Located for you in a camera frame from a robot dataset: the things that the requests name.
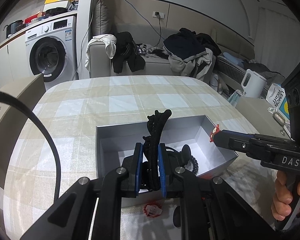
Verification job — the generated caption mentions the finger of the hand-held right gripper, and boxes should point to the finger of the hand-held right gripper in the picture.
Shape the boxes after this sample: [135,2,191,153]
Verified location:
[211,129,268,162]

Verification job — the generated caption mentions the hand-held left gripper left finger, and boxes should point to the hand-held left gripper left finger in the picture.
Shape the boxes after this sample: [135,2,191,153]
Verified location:
[20,142,143,240]

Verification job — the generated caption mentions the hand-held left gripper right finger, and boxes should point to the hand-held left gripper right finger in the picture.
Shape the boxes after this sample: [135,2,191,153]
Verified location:
[158,142,278,240]

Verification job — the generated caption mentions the small red hair clip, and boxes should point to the small red hair clip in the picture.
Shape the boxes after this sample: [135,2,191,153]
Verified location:
[209,124,221,143]

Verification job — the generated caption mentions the grey cardboard box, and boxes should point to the grey cardboard box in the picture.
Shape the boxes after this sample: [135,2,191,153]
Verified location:
[96,115,238,208]

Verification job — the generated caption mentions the black scrunchie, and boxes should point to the black scrunchie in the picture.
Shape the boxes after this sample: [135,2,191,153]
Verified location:
[180,144,192,163]

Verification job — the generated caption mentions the black claw hair clip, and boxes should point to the black claw hair clip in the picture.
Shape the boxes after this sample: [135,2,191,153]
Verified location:
[142,109,173,192]

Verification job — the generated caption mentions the person's right hand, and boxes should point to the person's right hand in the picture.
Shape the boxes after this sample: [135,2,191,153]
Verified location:
[271,170,300,222]

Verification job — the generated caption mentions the clear wine glass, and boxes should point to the clear wine glass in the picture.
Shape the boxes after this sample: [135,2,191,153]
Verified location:
[267,107,289,133]

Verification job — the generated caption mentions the beige side table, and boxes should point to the beige side table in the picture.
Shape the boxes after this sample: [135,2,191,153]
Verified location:
[235,95,290,137]

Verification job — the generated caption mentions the white carton with yellow circle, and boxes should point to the white carton with yellow circle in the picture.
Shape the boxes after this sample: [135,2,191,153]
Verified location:
[266,83,290,119]

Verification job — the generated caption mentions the white electric kettle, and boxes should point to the white electric kettle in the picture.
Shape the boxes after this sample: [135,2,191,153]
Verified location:
[241,69,268,98]

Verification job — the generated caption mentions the checked beige tablecloth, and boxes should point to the checked beige tablecloth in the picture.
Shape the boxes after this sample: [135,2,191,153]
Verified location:
[2,75,280,240]

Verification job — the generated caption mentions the light blue pillow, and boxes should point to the light blue pillow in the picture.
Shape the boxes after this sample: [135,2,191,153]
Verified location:
[222,52,248,67]

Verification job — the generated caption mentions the grey hoodie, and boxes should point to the grey hoodie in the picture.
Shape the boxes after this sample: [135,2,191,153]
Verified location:
[168,49,217,79]

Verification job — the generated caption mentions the grey sofa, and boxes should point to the grey sofa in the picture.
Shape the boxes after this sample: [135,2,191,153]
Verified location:
[87,39,255,85]

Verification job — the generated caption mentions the dark jacket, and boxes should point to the dark jacket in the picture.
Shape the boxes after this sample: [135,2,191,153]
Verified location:
[162,27,222,60]

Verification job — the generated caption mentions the black striped pants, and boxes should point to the black striped pants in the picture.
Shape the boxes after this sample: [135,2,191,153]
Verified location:
[112,31,146,74]

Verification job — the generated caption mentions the white garment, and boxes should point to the white garment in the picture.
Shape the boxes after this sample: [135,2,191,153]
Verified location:
[85,34,117,68]

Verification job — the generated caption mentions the white washing machine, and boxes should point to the white washing machine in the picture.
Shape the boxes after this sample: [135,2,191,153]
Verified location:
[24,15,78,83]

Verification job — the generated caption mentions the grey cushion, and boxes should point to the grey cushion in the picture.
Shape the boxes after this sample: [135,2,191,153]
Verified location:
[91,0,113,37]

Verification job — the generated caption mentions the red flat box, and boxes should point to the red flat box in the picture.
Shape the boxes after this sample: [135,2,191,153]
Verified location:
[24,15,40,25]

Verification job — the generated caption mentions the thick black cable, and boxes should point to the thick black cable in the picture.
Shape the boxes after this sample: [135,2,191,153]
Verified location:
[0,89,62,204]

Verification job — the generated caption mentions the thin black power cable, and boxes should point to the thin black power cable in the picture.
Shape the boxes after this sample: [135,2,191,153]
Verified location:
[150,15,165,53]

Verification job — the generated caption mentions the blue cable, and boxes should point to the blue cable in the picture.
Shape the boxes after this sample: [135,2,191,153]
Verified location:
[102,0,163,49]

